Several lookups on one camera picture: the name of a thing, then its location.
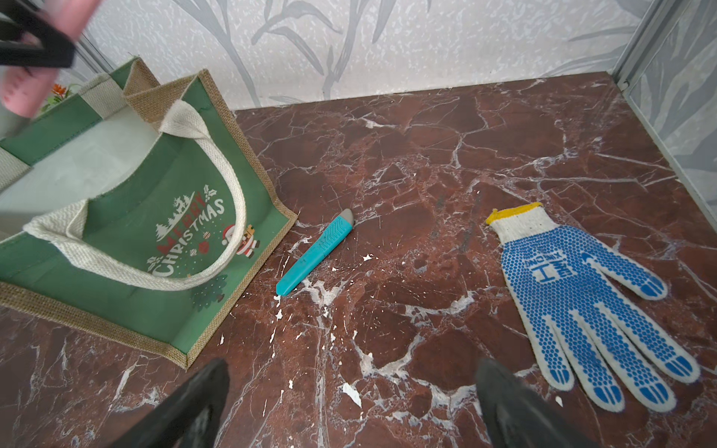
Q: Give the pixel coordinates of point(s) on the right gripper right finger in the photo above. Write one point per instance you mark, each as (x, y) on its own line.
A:
(516, 416)

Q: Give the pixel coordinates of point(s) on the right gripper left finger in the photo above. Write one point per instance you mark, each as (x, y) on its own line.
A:
(190, 417)

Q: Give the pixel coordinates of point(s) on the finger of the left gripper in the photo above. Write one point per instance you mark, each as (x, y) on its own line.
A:
(29, 40)

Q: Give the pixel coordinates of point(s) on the pink utility knife crosswise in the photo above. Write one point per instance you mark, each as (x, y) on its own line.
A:
(24, 89)

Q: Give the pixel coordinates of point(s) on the green Christmas jute pouch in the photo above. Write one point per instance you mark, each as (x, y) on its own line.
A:
(136, 211)

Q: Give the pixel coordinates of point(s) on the teal utility knife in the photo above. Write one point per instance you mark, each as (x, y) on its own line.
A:
(333, 235)

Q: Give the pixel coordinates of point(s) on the potted artificial flowers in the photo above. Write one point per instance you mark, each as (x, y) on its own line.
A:
(58, 94)

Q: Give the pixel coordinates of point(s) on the blue dotted work glove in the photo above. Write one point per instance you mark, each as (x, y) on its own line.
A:
(582, 328)

